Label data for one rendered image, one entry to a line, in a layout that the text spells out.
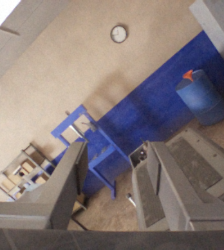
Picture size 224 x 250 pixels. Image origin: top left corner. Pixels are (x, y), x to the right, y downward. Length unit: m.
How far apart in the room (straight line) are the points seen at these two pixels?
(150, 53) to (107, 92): 1.16
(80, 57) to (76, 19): 0.69
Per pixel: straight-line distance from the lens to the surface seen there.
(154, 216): 0.80
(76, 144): 0.15
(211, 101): 3.47
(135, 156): 3.36
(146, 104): 3.86
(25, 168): 4.40
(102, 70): 3.76
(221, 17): 3.77
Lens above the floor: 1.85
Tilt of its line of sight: 12 degrees down
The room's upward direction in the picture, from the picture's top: 43 degrees counter-clockwise
